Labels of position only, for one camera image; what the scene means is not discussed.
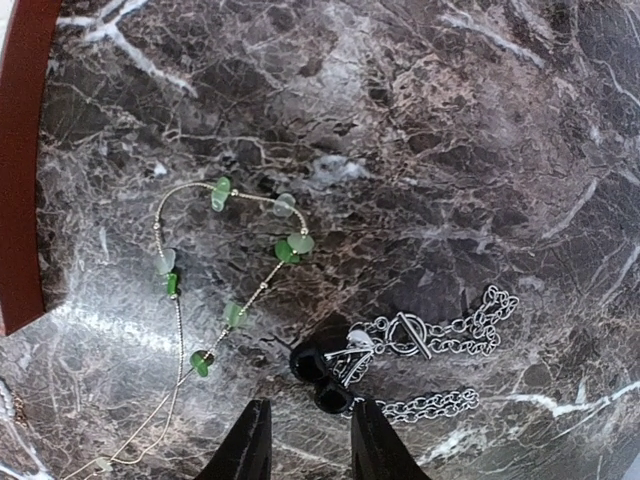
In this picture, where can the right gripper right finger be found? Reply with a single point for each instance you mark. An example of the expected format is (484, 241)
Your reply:
(377, 451)

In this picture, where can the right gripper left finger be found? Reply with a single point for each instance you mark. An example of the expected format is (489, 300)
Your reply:
(246, 451)

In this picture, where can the small red jewelry tray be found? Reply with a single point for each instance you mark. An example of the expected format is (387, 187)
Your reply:
(24, 63)

